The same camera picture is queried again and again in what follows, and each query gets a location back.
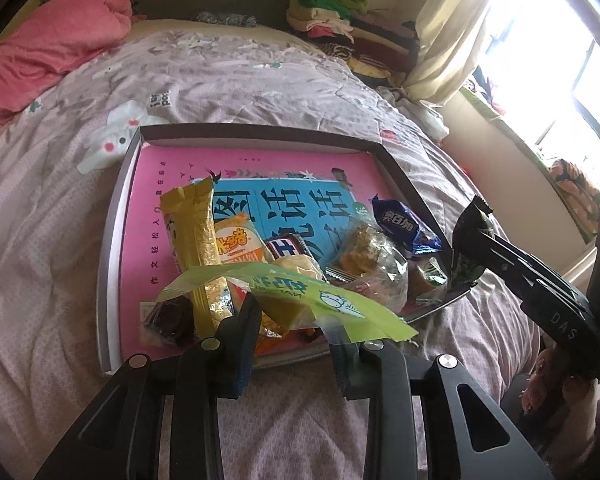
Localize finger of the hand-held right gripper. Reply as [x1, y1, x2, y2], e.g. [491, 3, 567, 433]
[484, 259, 544, 307]
[481, 229, 577, 300]

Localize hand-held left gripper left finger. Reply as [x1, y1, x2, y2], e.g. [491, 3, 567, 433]
[32, 292, 263, 480]

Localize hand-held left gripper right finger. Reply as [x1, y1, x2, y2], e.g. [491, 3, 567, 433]
[327, 327, 556, 480]

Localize black packet green peas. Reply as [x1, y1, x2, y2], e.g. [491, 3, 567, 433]
[451, 196, 496, 288]

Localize round biscuit packet green label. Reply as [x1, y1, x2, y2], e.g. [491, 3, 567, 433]
[409, 255, 451, 306]

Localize light green cake packet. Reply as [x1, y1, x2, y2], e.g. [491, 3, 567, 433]
[161, 260, 418, 346]

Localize clear packet dark pastry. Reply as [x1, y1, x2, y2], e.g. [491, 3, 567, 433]
[141, 297, 196, 346]

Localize orange rice cracker packet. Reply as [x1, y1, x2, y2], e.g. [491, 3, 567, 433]
[214, 212, 301, 356]

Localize dark brown chocolate bar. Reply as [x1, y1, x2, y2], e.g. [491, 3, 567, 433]
[264, 234, 313, 263]

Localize clear packet flaky pastry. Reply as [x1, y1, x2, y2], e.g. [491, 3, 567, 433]
[325, 222, 410, 313]

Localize long yellow snack packet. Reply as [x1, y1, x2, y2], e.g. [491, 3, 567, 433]
[159, 178, 236, 336]

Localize blue cookie packet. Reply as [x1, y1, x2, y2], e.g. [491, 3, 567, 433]
[371, 194, 443, 256]

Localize shallow grey cardboard box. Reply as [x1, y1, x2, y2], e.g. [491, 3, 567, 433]
[96, 124, 481, 376]

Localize person's right hand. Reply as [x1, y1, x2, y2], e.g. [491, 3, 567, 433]
[521, 346, 600, 422]

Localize orange floral cloth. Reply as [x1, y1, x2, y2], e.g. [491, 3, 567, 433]
[550, 157, 600, 243]

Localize green windowsill mat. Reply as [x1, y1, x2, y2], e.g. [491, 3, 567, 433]
[457, 87, 600, 246]

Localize clothes on windowsill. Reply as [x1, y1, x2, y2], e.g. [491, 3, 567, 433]
[467, 67, 511, 121]

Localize white crumpled cloth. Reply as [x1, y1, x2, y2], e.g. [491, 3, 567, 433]
[380, 85, 451, 141]

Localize window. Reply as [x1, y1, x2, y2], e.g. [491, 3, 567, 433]
[460, 0, 600, 201]

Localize cream curtain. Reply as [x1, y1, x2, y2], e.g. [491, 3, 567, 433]
[405, 0, 511, 103]

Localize pile of folded clothes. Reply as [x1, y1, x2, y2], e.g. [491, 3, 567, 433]
[286, 0, 421, 81]

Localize beige bed sheet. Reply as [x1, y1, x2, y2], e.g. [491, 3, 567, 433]
[125, 17, 301, 48]

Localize dark patterned cloth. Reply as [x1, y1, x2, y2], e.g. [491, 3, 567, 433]
[196, 10, 258, 30]

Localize pink duvet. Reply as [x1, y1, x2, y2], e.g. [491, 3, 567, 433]
[0, 0, 133, 141]

